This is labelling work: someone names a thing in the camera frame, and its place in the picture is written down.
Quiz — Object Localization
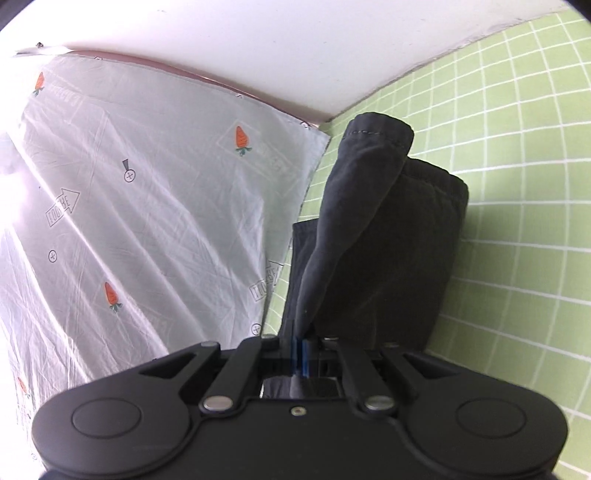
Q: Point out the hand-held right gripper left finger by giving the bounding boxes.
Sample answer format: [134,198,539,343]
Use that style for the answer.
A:
[133,335,301,414]

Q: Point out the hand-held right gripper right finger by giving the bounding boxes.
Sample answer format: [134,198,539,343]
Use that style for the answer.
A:
[300,336,463,414]

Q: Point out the dark grey pants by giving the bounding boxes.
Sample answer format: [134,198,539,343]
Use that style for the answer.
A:
[261,112,470,400]

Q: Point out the grey carrot print sheet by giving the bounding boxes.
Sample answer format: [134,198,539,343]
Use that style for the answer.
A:
[0,52,332,480]

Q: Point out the green grid pattern sheet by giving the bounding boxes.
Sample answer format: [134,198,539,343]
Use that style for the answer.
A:
[261,11,591,480]

